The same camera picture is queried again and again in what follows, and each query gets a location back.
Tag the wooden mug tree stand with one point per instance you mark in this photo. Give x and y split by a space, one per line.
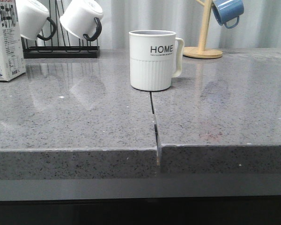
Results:
201 52

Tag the white HOME mug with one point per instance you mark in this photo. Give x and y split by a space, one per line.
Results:
155 58

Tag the white enamel mug black handle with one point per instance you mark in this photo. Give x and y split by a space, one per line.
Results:
82 18

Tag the whole milk carton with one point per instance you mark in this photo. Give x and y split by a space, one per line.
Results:
12 63

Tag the black wire mug rack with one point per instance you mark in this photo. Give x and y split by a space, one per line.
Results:
63 44

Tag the blue enamel mug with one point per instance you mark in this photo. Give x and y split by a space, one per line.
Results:
227 10

